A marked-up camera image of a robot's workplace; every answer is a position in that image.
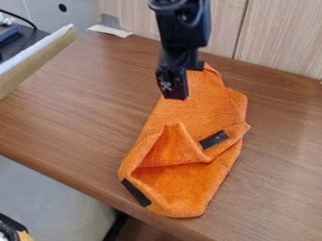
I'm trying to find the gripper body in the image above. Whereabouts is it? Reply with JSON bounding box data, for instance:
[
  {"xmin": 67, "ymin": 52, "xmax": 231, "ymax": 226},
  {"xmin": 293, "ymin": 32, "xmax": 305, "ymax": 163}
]
[{"xmin": 156, "ymin": 46, "xmax": 201, "ymax": 72}]

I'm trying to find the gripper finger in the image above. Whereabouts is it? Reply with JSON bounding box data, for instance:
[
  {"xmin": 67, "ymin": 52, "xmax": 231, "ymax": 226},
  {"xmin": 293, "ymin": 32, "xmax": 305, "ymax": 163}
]
[{"xmin": 154, "ymin": 63, "xmax": 190, "ymax": 101}]

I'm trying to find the orange cloth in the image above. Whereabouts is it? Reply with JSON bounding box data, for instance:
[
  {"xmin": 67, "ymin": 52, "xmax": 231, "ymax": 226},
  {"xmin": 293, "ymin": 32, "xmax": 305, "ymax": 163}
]
[{"xmin": 117, "ymin": 60, "xmax": 252, "ymax": 219}]

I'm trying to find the white paper piece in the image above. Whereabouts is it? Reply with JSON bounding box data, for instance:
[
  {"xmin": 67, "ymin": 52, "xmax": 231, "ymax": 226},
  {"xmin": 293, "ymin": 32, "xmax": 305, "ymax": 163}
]
[{"xmin": 85, "ymin": 24, "xmax": 135, "ymax": 39}]

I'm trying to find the cardboard box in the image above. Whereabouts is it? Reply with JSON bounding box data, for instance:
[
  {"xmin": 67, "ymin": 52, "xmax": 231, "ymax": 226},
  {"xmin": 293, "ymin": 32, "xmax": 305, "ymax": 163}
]
[{"xmin": 0, "ymin": 23, "xmax": 80, "ymax": 100}]

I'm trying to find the black and yellow object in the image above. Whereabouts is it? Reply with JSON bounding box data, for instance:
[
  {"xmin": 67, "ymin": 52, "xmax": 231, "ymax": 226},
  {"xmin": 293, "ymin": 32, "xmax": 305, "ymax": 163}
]
[{"xmin": 0, "ymin": 213, "xmax": 36, "ymax": 241}]

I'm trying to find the black cable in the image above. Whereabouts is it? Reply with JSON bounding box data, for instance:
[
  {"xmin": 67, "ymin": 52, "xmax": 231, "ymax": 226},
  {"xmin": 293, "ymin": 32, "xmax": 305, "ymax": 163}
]
[{"xmin": 0, "ymin": 8, "xmax": 40, "ymax": 31}]

